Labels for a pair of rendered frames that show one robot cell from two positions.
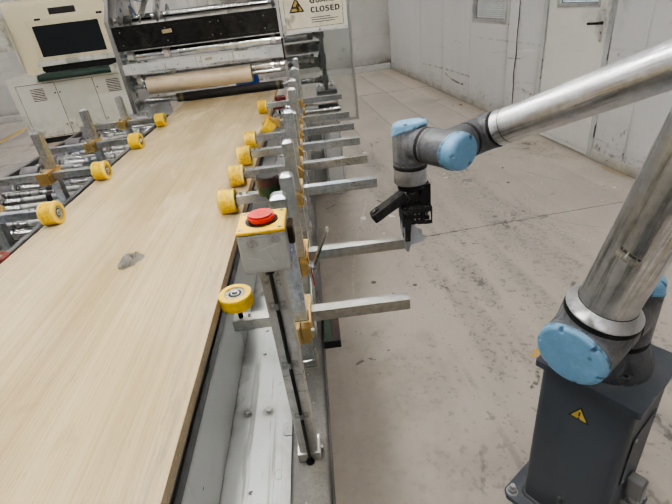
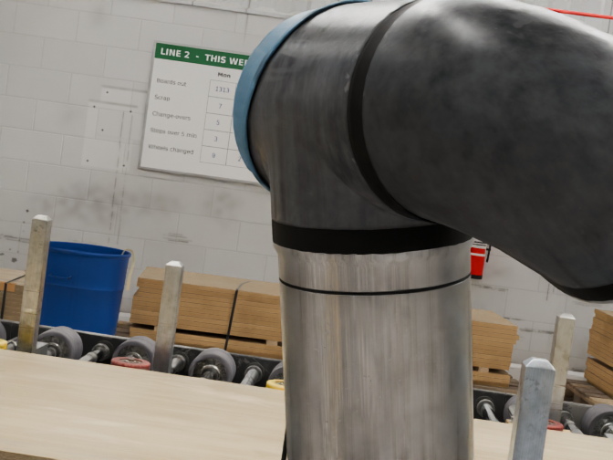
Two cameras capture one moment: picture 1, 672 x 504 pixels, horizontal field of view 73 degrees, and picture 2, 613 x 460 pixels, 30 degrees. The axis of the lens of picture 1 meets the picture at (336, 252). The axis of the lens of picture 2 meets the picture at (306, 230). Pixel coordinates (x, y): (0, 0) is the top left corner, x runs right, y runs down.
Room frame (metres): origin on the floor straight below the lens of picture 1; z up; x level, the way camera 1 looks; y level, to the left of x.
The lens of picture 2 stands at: (0.64, -1.25, 1.34)
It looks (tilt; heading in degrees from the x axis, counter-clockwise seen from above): 3 degrees down; 93
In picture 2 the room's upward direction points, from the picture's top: 8 degrees clockwise
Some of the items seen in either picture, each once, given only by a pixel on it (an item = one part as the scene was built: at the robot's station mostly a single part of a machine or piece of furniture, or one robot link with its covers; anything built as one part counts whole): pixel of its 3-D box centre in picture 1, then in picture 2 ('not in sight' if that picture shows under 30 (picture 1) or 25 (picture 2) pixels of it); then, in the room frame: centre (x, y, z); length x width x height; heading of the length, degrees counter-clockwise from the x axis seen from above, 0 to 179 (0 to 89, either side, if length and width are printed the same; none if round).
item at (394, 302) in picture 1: (321, 312); not in sight; (0.90, 0.05, 0.82); 0.44 x 0.03 x 0.04; 90
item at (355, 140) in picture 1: (301, 146); not in sight; (1.90, 0.09, 0.95); 0.50 x 0.04 x 0.04; 90
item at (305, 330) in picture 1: (301, 318); not in sight; (0.88, 0.10, 0.82); 0.14 x 0.06 x 0.05; 0
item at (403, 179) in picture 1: (410, 174); not in sight; (1.15, -0.23, 1.05); 0.10 x 0.09 x 0.05; 0
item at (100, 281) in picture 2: not in sight; (80, 303); (-1.02, 5.48, 0.36); 0.59 x 0.57 x 0.73; 96
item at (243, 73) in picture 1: (226, 75); not in sight; (3.71, 0.66, 1.05); 1.43 x 0.12 x 0.12; 90
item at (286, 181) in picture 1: (299, 253); not in sight; (1.11, 0.10, 0.87); 0.04 x 0.04 x 0.48; 0
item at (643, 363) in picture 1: (612, 343); not in sight; (0.84, -0.67, 0.65); 0.19 x 0.19 x 0.10
